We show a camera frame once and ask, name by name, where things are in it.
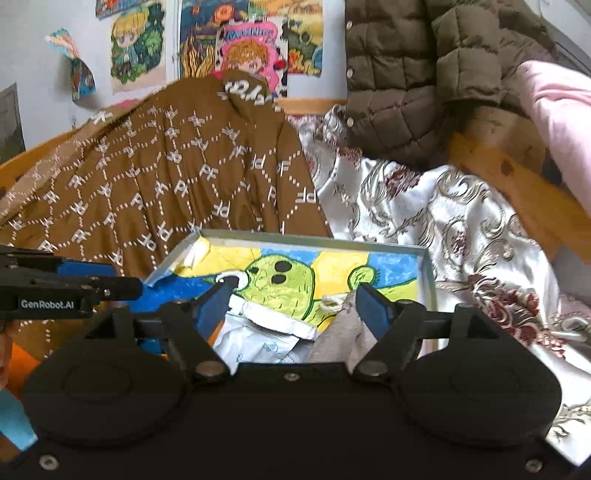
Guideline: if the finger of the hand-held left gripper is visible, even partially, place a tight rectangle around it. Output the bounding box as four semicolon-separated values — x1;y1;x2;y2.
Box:
0;244;115;280
28;275;144;304

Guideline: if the white blue fabric pouch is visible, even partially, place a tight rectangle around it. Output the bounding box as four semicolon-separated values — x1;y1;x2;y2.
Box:
228;294;320;341

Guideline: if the brown puffer jacket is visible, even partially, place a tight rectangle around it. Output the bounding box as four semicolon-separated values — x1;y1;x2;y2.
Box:
344;0;560;168

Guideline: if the grey door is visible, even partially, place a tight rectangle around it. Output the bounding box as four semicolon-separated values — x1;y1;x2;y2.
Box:
0;83;27;163

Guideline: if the crumpled colourful wall paper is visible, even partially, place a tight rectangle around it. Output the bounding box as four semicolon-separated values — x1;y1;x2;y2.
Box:
45;28;97;103

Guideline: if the red-haired girl wall poster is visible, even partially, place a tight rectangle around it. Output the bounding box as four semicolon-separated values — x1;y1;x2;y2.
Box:
95;0;165;20

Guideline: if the blue orange wall painting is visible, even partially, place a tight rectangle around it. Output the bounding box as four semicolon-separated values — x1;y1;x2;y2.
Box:
180;0;253;80

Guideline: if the grey drawstring pouch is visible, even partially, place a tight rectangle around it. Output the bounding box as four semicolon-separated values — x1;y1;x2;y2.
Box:
307;288;380;366

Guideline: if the green spotted wall painting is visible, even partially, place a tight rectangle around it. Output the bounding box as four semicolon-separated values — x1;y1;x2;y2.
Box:
283;14;324;78

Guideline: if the white plastic packet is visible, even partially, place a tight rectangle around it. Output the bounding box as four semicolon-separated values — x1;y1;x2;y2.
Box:
216;322;302;366

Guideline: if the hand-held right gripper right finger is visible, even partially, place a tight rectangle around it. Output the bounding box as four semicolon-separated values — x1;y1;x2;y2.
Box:
353;282;502;383

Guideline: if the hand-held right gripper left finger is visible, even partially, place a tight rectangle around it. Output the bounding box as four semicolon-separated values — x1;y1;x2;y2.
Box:
95;282;233;383

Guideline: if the blond boy wall poster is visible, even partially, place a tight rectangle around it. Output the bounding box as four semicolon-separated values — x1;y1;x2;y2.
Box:
109;10;166;96

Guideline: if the orange desert wall painting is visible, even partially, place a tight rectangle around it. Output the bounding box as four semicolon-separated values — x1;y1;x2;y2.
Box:
249;0;325;21

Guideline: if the wooden bed frame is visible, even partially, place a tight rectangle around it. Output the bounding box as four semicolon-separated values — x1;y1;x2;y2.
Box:
0;98;348;186

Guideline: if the white floral satin quilt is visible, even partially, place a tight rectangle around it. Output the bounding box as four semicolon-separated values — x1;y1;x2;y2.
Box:
294;104;591;468

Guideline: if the colourful striped blanket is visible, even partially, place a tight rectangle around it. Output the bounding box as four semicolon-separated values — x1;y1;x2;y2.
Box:
0;340;43;454

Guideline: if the painted cardboard box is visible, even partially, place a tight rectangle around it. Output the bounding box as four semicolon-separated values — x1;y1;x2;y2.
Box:
145;229;440;366

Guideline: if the pink folded blanket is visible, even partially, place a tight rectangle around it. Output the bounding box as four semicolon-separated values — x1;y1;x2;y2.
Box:
514;60;591;228

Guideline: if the brown patterned quilt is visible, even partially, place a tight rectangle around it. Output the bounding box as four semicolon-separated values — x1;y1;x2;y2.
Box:
0;73;334;361

